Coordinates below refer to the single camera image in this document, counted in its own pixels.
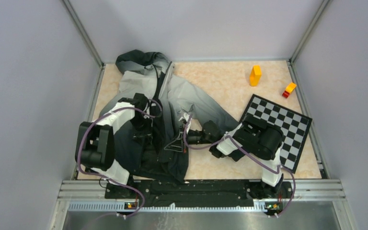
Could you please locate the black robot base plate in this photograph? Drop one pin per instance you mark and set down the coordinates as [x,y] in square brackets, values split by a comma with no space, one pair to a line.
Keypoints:
[199,193]

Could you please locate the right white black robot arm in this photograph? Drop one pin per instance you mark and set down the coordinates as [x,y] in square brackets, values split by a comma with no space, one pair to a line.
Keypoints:
[252,137]

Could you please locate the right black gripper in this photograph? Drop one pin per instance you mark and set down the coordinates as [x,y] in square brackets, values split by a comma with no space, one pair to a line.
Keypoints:
[177,144]

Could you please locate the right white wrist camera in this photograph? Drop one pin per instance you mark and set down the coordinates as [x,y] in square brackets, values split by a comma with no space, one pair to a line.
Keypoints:
[185,118]

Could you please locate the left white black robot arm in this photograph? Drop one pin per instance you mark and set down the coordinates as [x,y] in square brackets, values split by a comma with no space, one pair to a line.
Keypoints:
[95,148]

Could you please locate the black white checkerboard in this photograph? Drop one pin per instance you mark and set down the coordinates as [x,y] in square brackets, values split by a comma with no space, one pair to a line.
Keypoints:
[295,127]

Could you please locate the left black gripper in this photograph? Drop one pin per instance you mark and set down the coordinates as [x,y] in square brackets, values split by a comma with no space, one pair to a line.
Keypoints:
[147,132]

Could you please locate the red yellow toy block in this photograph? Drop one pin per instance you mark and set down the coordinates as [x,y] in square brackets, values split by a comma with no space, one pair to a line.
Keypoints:
[289,90]

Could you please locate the aluminium frame rail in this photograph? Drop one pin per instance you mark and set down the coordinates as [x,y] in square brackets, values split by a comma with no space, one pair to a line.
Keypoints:
[88,195]

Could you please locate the grey black gradient hooded jacket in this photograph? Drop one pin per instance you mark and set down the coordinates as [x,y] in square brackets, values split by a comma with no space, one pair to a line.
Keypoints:
[151,74]

